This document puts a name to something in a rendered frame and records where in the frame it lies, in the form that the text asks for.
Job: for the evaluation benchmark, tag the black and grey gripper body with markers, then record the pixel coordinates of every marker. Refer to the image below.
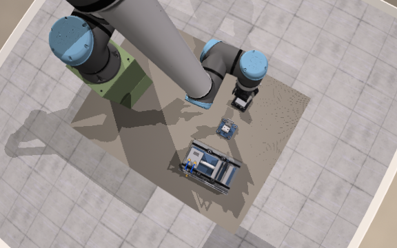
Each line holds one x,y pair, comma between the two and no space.
242,94

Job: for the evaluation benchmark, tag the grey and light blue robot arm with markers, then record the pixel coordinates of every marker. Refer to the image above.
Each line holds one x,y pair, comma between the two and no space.
79,41

